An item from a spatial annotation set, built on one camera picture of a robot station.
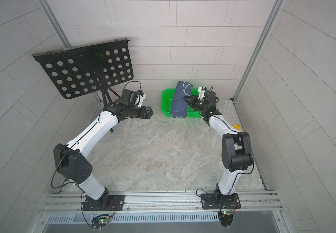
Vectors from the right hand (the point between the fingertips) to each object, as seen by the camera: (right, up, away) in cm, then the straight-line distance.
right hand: (184, 96), depth 86 cm
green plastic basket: (-11, +3, +28) cm, 30 cm away
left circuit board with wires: (-39, -58, -21) cm, 73 cm away
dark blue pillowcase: (-3, -5, -2) cm, 6 cm away
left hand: (-20, -8, -3) cm, 22 cm away
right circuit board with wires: (+18, -59, -19) cm, 64 cm away
